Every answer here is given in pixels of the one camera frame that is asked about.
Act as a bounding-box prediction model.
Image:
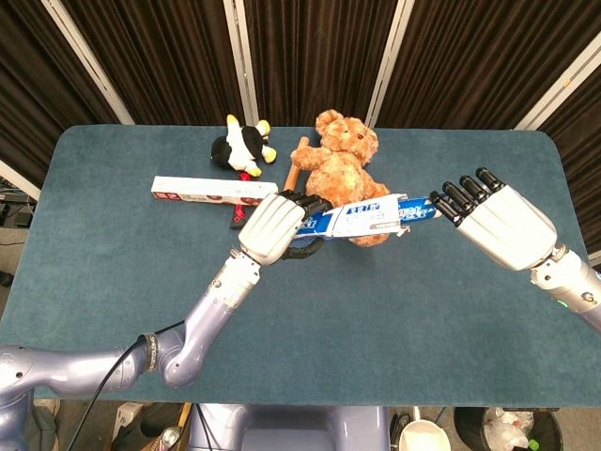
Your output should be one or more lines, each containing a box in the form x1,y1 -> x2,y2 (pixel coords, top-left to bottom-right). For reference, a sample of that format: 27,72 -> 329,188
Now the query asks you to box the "white bowl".
398,419 -> 453,451

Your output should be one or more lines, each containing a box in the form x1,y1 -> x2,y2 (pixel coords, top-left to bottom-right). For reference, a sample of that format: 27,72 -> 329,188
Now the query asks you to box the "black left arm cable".
73,319 -> 187,451

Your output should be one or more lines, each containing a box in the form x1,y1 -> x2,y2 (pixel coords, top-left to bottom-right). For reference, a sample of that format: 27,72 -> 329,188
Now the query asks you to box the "black trash bin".
453,406 -> 564,451

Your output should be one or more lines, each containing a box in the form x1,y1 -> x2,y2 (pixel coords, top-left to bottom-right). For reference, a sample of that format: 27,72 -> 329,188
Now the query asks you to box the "wooden rolling stick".
283,135 -> 311,193

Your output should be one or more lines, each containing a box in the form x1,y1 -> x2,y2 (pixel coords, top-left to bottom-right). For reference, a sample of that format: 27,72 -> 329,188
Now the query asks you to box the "blue white toothpaste box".
289,192 -> 413,249

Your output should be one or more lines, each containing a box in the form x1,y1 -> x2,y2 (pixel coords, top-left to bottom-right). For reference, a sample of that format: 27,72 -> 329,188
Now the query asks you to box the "black white plush toy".
210,114 -> 278,179

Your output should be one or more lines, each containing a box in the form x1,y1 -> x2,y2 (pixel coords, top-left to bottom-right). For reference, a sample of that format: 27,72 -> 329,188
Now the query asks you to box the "dark brown pleated curtain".
537,79 -> 601,257
0,0 -> 118,187
375,0 -> 601,130
60,0 -> 246,126
242,0 -> 399,128

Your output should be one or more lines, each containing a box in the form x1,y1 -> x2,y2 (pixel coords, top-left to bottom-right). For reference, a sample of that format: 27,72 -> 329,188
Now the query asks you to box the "black red handle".
228,171 -> 250,231

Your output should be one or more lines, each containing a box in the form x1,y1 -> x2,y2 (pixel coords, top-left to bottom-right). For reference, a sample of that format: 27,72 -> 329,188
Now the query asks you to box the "white partition post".
364,0 -> 414,129
0,159 -> 41,201
514,32 -> 601,132
222,0 -> 260,127
39,0 -> 136,126

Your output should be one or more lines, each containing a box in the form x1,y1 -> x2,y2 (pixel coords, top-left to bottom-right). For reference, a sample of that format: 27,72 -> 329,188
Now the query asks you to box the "blue table cloth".
0,123 -> 593,409

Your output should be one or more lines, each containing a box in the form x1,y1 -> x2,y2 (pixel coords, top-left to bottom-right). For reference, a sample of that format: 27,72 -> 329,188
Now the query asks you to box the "brown teddy bear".
289,108 -> 392,248

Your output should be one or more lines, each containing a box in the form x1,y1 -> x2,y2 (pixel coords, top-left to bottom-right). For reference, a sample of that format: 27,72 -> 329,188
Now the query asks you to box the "lavender robot base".
190,402 -> 391,451

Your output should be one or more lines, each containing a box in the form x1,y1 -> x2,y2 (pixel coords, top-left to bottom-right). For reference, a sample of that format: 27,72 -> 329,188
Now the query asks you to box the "white red baking paper box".
150,175 -> 280,209

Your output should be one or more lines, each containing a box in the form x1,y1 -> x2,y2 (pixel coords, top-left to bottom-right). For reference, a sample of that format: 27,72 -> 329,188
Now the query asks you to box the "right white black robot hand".
429,166 -> 560,272

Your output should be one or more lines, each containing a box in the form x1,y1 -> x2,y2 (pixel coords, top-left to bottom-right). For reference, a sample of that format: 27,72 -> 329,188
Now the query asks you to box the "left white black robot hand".
238,189 -> 335,267

